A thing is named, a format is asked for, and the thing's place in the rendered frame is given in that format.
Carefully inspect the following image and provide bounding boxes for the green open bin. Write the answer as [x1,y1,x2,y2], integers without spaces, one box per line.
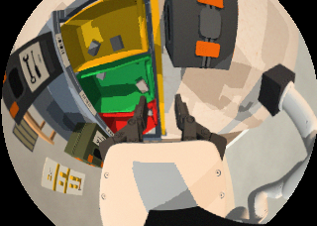
[76,54,156,113]

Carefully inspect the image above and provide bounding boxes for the red bin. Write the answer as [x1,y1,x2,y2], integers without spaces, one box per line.
[98,100,158,135]

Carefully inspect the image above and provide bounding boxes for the yellow bar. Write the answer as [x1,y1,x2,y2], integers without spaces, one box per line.
[151,0,165,135]

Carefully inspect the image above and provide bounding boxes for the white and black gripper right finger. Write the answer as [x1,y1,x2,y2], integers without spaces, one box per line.
[174,93,227,161]

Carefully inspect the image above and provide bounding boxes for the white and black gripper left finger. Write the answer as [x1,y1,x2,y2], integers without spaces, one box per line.
[99,95,149,163]

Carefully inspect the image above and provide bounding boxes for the yellow open bin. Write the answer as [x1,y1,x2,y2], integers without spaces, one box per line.
[60,0,149,73]

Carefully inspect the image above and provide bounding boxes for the black case with orange latches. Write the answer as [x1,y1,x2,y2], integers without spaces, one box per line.
[163,0,239,70]

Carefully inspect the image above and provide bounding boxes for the grey metal shelf rack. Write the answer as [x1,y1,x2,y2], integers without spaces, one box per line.
[32,0,167,142]

